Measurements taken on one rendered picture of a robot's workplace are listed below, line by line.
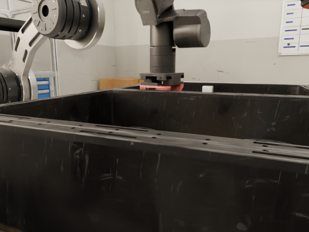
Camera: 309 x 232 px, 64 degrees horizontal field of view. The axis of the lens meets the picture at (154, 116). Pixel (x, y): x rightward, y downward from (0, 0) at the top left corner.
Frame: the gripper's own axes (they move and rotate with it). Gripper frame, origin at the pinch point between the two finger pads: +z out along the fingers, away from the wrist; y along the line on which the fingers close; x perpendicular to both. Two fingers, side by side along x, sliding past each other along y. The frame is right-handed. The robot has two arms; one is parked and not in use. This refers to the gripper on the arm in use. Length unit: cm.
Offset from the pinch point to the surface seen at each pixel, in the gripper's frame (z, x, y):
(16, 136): -5.4, -7.6, -39.1
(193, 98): -5.1, -10.7, -8.5
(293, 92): -4.0, -25.9, 23.4
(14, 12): -61, 227, 112
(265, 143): -6.4, -25.2, -34.4
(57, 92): 16, 169, 109
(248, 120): -2.0, -20.0, -7.5
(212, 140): -6.4, -22.2, -35.4
